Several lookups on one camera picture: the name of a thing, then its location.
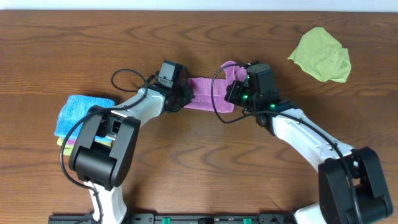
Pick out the purple microfiber cloth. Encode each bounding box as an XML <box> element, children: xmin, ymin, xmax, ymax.
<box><xmin>184</xmin><ymin>66</ymin><xmax>247</xmax><ymax>113</ymax></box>

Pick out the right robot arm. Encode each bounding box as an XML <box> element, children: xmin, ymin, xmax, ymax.
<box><xmin>225</xmin><ymin>80</ymin><xmax>393</xmax><ymax>223</ymax></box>

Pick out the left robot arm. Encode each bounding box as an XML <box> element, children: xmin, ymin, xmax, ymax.
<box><xmin>68</xmin><ymin>78</ymin><xmax>194</xmax><ymax>223</ymax></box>

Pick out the crumpled green cloth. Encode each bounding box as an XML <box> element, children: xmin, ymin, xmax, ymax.
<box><xmin>288</xmin><ymin>27</ymin><xmax>351</xmax><ymax>83</ymax></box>

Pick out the folded blue cloth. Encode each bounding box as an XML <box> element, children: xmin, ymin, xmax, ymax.
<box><xmin>54</xmin><ymin>95</ymin><xmax>115</xmax><ymax>146</ymax></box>

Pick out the folded purple cloth in stack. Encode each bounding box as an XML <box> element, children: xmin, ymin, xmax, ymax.
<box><xmin>67</xmin><ymin>139</ymin><xmax>76</xmax><ymax>146</ymax></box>

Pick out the folded green cloth in stack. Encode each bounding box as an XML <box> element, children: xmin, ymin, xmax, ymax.
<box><xmin>57</xmin><ymin>138</ymin><xmax>74</xmax><ymax>156</ymax></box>

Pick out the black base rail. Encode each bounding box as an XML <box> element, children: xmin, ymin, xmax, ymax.
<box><xmin>48</xmin><ymin>212</ymin><xmax>299</xmax><ymax>224</ymax></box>

